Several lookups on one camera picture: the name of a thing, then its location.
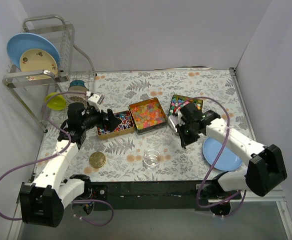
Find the gold tin of lollipops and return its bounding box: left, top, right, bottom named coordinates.
left=97, top=110, right=135, bottom=140

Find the tin of star candies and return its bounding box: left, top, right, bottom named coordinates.
left=168, top=94, right=203, bottom=117

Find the tin of gummy candies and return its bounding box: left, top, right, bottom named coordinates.
left=128, top=97, right=168, bottom=135

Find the clear glass bowl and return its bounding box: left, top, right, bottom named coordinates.
left=143, top=149, right=161, bottom=169

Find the silver metal scoop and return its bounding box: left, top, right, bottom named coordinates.
left=168, top=114, right=184, bottom=136

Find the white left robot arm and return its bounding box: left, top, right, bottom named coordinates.
left=19, top=102, right=121, bottom=228

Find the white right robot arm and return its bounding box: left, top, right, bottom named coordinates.
left=176, top=103, right=288, bottom=199

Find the blue patterned ceramic bowl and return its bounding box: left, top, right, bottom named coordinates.
left=68, top=79, right=88, bottom=101

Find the floral tablecloth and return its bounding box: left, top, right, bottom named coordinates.
left=64, top=69, right=251, bottom=182

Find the green plastic bowl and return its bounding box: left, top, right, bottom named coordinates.
left=47, top=95, right=66, bottom=111

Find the round gold tin lid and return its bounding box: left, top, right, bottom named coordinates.
left=89, top=151, right=106, bottom=169

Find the blue plate on table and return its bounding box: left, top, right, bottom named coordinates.
left=202, top=136, right=243, bottom=172

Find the metal dish rack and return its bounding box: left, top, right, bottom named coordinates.
left=2, top=14, right=96, bottom=132

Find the cream plate in rack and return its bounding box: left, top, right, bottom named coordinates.
left=19, top=48, right=58, bottom=76

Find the blue plate in rack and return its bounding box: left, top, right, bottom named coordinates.
left=6, top=32, right=60, bottom=69

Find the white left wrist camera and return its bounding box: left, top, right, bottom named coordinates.
left=86, top=91, right=104, bottom=112

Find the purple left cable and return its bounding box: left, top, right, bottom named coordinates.
left=0, top=90, right=114, bottom=227

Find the purple cable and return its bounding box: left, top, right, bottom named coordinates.
left=0, top=90, right=114, bottom=227
left=174, top=96, right=248, bottom=218

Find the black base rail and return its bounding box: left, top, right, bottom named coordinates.
left=63, top=180, right=244, bottom=216

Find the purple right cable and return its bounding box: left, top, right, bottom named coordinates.
left=174, top=96, right=248, bottom=218

